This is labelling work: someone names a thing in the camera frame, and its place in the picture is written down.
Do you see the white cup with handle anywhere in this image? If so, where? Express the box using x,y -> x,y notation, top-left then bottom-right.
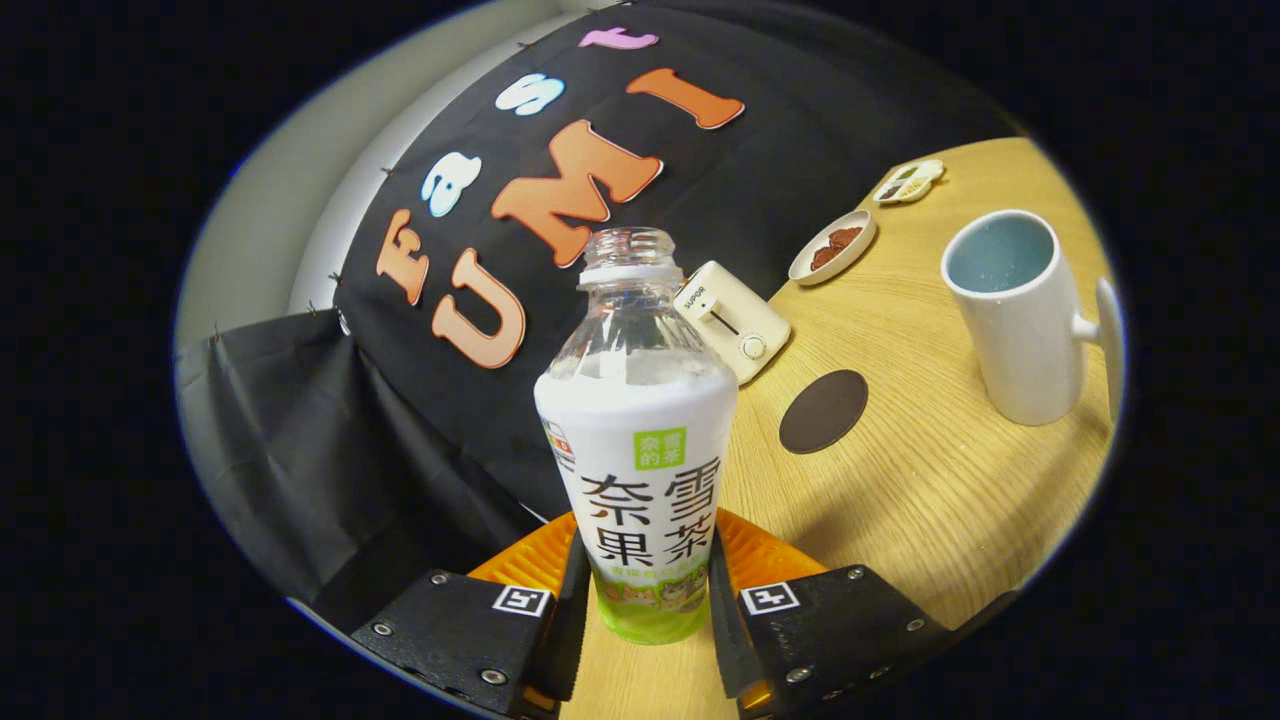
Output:
940,208 -> 1126,428

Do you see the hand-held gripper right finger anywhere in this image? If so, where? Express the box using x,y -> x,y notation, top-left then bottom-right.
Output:
708,508 -> 951,720

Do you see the dark brown round coaster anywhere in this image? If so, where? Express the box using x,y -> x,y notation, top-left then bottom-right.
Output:
778,369 -> 870,456

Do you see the white toaster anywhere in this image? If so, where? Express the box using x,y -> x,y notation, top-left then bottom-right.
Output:
672,261 -> 792,387

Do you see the round white plate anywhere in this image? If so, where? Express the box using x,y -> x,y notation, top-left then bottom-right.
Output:
788,209 -> 878,287

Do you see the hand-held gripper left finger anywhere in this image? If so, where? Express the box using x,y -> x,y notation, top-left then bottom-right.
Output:
350,510 -> 591,720

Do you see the divided white dish with beans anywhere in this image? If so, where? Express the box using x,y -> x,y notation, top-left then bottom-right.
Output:
872,159 -> 946,206

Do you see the clear juice bottle white label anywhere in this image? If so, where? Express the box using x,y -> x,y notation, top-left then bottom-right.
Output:
533,227 -> 739,646

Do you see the wooden table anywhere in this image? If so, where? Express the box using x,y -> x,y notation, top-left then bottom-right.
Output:
560,137 -> 1116,720

